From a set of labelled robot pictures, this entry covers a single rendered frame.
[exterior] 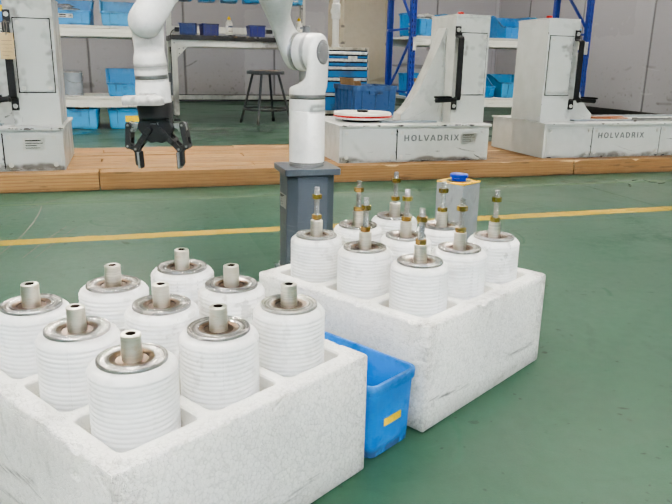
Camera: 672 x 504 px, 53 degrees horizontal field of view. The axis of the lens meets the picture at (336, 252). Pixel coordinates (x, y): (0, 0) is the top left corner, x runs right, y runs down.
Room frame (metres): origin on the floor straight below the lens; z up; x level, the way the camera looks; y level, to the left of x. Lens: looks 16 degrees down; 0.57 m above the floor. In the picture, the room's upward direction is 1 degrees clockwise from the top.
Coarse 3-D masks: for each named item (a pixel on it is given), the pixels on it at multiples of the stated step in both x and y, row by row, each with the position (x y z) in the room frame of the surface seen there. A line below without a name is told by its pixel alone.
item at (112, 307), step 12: (84, 288) 0.90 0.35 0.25; (144, 288) 0.92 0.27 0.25; (84, 300) 0.88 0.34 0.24; (96, 300) 0.87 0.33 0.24; (108, 300) 0.87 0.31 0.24; (120, 300) 0.88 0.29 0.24; (132, 300) 0.89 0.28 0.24; (96, 312) 0.87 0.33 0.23; (108, 312) 0.87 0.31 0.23; (120, 312) 0.88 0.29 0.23; (120, 324) 0.87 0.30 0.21
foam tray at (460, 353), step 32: (320, 288) 1.13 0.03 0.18; (512, 288) 1.15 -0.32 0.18; (352, 320) 1.06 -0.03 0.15; (384, 320) 1.01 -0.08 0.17; (416, 320) 0.99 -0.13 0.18; (448, 320) 1.00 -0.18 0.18; (480, 320) 1.07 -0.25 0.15; (512, 320) 1.15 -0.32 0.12; (384, 352) 1.01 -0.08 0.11; (416, 352) 0.97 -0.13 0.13; (448, 352) 1.00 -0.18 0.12; (480, 352) 1.08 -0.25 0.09; (512, 352) 1.16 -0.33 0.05; (416, 384) 0.97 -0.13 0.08; (448, 384) 1.01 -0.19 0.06; (480, 384) 1.08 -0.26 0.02; (416, 416) 0.97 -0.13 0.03
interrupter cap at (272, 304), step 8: (272, 296) 0.87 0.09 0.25; (280, 296) 0.87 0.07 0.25; (304, 296) 0.88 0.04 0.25; (264, 304) 0.84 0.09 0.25; (272, 304) 0.84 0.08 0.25; (280, 304) 0.85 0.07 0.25; (304, 304) 0.85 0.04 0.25; (312, 304) 0.85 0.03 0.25; (272, 312) 0.82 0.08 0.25; (280, 312) 0.81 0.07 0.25; (288, 312) 0.81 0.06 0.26; (296, 312) 0.81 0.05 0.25; (304, 312) 0.82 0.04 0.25
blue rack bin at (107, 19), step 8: (104, 8) 5.97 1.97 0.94; (112, 8) 5.99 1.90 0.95; (120, 8) 6.01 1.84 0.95; (128, 8) 6.03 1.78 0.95; (104, 16) 5.53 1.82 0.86; (112, 16) 5.54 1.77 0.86; (120, 16) 5.56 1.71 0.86; (104, 24) 5.53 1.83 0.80; (112, 24) 5.55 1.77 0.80; (120, 24) 5.56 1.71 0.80
